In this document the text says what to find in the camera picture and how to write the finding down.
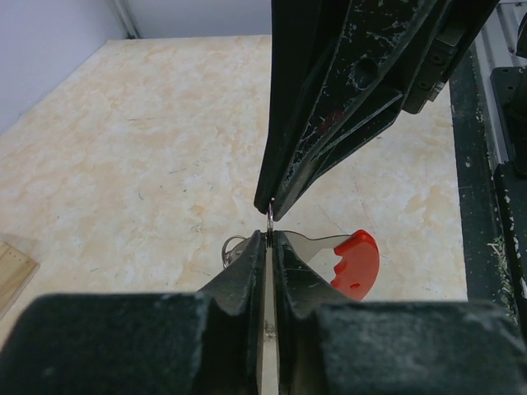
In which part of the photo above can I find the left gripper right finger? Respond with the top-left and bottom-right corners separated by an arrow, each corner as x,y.
273,231 -> 526,394

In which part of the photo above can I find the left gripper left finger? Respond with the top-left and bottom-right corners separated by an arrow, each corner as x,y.
1,231 -> 264,394

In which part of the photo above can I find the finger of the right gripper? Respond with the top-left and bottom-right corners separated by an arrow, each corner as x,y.
273,0 -> 497,221
254,1 -> 350,212

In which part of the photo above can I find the wooden rack tray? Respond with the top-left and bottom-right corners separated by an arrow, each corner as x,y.
0,241 -> 40,318

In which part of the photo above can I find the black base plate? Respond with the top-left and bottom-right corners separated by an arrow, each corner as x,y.
450,51 -> 526,328

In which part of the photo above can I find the aluminium frame rail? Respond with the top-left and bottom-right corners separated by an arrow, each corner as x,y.
107,0 -> 142,40

